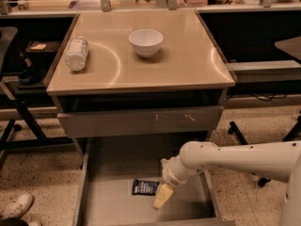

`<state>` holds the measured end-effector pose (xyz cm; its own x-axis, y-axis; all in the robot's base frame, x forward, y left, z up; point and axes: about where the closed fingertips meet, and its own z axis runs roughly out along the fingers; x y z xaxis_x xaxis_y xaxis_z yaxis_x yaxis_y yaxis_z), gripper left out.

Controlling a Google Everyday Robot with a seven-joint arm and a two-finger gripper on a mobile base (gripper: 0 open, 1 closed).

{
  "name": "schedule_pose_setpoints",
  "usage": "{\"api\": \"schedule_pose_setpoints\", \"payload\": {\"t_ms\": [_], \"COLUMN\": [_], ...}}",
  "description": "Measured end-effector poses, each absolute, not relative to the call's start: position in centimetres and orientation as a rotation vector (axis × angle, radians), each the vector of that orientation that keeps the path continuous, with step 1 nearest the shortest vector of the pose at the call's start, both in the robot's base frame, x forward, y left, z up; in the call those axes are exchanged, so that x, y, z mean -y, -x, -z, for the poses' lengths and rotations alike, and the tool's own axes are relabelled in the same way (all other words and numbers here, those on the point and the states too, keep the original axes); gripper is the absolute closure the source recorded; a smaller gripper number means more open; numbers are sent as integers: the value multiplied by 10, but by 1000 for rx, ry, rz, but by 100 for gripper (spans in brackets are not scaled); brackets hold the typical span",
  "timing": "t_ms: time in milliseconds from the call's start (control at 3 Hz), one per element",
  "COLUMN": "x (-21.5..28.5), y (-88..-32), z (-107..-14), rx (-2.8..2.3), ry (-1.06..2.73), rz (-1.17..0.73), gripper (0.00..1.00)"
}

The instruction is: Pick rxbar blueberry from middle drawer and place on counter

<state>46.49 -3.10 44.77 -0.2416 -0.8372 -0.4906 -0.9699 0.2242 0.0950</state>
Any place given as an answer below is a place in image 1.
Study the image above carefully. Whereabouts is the grey drawer cabinet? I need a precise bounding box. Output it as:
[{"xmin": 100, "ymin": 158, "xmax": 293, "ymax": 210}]
[{"xmin": 43, "ymin": 8, "xmax": 237, "ymax": 143}]

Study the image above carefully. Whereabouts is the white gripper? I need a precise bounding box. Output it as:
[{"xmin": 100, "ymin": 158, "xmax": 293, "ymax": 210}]
[{"xmin": 152, "ymin": 156, "xmax": 201, "ymax": 209}]

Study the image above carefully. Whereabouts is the white shoe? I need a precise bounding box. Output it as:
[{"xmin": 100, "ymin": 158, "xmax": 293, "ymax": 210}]
[{"xmin": 0, "ymin": 193, "xmax": 34, "ymax": 219}]

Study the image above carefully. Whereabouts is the clear plastic water bottle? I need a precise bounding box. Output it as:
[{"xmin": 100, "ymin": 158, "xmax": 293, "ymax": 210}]
[{"xmin": 65, "ymin": 37, "xmax": 88, "ymax": 72}]

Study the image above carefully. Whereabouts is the black chair frame left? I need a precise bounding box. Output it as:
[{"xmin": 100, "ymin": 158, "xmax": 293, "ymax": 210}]
[{"xmin": 0, "ymin": 26, "xmax": 72, "ymax": 163}]

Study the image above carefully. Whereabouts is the open middle drawer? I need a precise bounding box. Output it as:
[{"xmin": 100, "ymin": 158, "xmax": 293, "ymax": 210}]
[{"xmin": 78, "ymin": 135, "xmax": 236, "ymax": 226}]

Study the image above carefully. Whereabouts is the black box with note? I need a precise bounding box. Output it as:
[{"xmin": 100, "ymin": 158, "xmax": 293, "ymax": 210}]
[{"xmin": 25, "ymin": 40, "xmax": 60, "ymax": 54}]

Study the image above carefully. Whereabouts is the grey top drawer front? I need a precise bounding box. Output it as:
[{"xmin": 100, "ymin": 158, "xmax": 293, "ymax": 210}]
[{"xmin": 57, "ymin": 105, "xmax": 223, "ymax": 137}]

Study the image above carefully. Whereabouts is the white ceramic bowl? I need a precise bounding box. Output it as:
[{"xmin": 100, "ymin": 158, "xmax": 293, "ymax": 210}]
[{"xmin": 129, "ymin": 29, "xmax": 164, "ymax": 57}]

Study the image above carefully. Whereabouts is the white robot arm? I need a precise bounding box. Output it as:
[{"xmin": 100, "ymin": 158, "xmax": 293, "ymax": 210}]
[{"xmin": 153, "ymin": 140, "xmax": 301, "ymax": 226}]

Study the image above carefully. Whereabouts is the black wheeled stand base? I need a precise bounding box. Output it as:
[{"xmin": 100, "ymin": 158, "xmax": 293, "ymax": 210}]
[{"xmin": 228, "ymin": 115, "xmax": 301, "ymax": 187}]

